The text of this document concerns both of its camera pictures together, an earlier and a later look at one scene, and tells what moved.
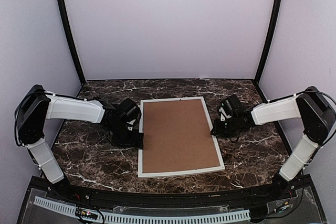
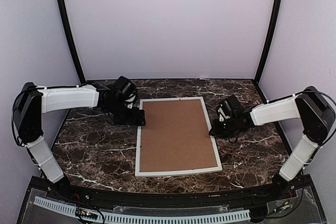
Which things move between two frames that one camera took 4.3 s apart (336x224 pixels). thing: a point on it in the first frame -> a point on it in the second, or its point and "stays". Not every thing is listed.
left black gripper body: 122,136 -> 121,115
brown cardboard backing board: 177,136 stays
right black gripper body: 226,130 stays
